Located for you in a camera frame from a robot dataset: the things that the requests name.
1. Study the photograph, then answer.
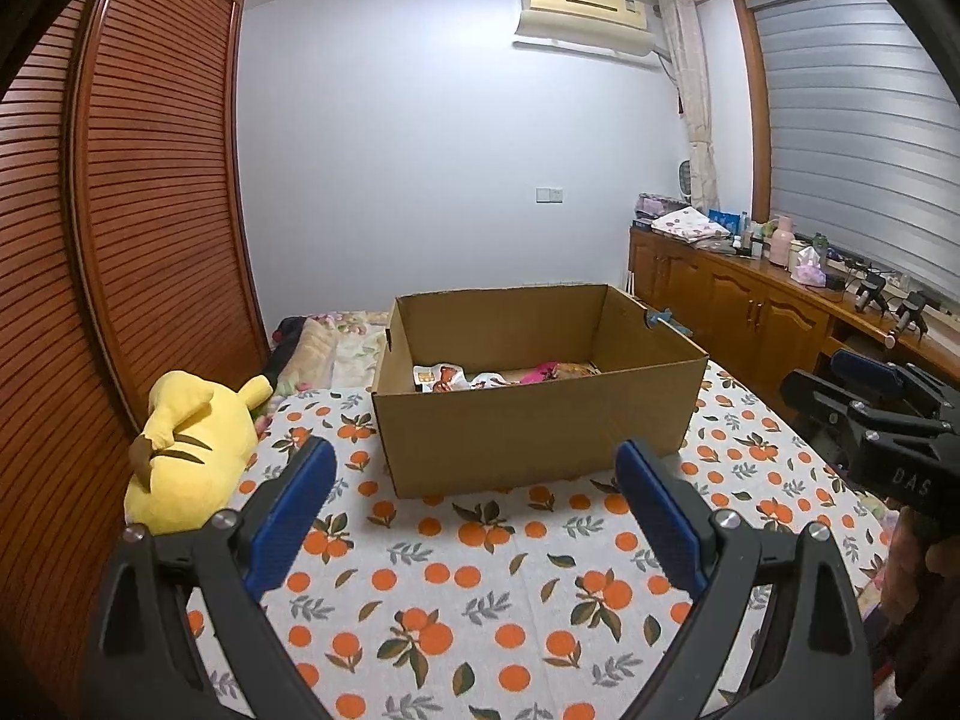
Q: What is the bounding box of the white printed snack bag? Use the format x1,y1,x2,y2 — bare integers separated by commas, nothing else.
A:
469,372,512,390

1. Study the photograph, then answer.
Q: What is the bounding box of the orange white chicken snack bag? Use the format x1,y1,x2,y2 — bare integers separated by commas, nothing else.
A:
413,362,470,394

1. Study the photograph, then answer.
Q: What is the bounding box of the yellow plush toy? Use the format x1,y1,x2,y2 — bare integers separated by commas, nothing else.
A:
124,371,274,536

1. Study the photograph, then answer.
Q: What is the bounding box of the floral curtain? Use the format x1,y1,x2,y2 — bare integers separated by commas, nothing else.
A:
659,0,719,211

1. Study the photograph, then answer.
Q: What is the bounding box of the brown cardboard box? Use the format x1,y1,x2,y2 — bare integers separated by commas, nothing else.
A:
373,284,708,499

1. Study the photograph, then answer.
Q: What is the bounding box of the blue cloth on bed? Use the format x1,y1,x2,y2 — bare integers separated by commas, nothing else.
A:
644,309,693,338

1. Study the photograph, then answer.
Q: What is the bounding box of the wooden sideboard cabinet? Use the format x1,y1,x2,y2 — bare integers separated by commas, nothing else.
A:
628,227,958,419

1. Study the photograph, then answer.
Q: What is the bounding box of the beige air conditioner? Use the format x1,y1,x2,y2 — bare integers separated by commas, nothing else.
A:
516,0,656,57

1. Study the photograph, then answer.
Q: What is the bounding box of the small white fan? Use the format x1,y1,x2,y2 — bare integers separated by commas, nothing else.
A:
677,160,693,203

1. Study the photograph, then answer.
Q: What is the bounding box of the folded floral cloth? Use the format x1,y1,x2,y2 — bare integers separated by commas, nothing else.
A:
651,206,731,245

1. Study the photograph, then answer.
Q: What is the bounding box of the pink bottle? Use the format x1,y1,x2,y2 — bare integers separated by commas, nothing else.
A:
768,215,794,268

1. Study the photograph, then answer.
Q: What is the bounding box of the grey window blind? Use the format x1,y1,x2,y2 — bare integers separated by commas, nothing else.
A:
745,0,960,299

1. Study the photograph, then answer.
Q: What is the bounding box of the pink tissue pack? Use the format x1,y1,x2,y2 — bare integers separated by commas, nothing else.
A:
789,245,827,288

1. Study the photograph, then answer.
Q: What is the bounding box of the white wall switch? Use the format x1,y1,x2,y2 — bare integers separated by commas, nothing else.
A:
535,187,565,205

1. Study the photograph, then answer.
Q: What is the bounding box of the wooden louvred wardrobe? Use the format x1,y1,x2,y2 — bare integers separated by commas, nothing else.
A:
2,0,267,718

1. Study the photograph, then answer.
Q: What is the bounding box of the pink brown snack bag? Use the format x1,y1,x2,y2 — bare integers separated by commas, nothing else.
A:
519,362,601,385

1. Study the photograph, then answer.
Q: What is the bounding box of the orange print bed sheet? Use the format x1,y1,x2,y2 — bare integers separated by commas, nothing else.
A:
228,362,890,718

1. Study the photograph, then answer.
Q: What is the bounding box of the person's right hand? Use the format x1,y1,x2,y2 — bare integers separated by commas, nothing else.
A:
880,507,960,624

